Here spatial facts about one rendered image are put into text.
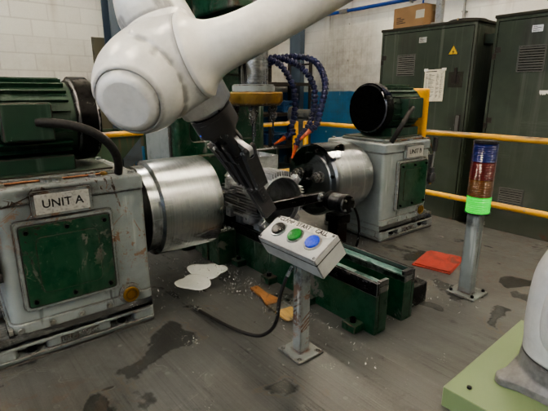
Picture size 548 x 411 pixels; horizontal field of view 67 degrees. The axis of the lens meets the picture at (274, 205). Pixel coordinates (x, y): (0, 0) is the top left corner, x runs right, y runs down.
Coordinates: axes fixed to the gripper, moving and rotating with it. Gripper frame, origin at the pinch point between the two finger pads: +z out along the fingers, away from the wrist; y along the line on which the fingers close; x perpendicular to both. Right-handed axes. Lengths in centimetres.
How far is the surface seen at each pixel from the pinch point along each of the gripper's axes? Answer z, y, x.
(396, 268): 37.2, -7.1, -18.6
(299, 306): 21.1, -5.9, 7.4
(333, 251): 10.1, -13.5, -1.0
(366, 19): 162, 412, -509
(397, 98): 32, 34, -84
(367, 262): 36.2, 0.2, -16.8
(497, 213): 252, 97, -240
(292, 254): 8.7, -7.3, 3.6
